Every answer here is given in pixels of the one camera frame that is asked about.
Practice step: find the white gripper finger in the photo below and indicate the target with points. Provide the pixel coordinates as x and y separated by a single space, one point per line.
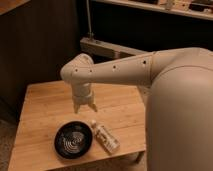
93 106
76 108

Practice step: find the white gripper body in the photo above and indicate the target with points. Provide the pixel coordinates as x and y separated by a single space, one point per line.
82 94

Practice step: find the clear plastic bottle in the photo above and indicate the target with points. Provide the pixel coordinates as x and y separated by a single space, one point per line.
105 138

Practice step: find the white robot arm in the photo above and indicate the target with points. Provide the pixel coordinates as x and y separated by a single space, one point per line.
179 108

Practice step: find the black ceramic bowl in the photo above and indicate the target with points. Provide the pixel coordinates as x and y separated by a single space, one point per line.
73 140

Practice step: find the wooden table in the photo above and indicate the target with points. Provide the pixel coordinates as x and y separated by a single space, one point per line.
48 106

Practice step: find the grey metal beam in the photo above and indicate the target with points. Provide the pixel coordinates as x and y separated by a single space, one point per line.
106 49

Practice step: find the metal pole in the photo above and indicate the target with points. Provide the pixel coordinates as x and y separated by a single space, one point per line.
90 32

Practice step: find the wooden cabinet top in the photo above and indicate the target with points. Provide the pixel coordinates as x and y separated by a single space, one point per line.
8 5

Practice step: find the wooden shelf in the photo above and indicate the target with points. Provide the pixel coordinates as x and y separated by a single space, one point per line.
187 8

